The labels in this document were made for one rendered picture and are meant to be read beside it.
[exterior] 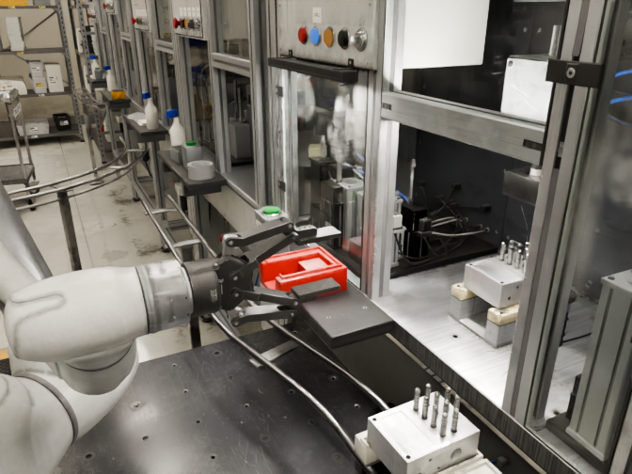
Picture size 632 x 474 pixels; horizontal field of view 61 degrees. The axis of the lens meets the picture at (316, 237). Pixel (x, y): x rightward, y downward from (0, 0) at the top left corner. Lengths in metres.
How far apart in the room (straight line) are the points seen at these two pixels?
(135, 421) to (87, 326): 0.58
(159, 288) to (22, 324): 0.15
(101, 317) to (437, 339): 0.61
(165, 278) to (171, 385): 0.64
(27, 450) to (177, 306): 0.37
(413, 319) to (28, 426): 0.68
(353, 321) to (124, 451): 0.51
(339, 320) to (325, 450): 0.25
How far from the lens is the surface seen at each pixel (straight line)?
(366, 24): 1.02
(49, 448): 1.00
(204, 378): 1.32
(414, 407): 0.84
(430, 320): 1.09
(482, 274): 1.03
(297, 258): 1.20
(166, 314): 0.70
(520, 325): 0.82
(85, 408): 1.04
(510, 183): 1.03
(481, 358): 1.00
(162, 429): 1.21
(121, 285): 0.69
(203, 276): 0.71
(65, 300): 0.69
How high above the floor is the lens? 1.47
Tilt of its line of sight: 23 degrees down
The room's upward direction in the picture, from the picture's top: straight up
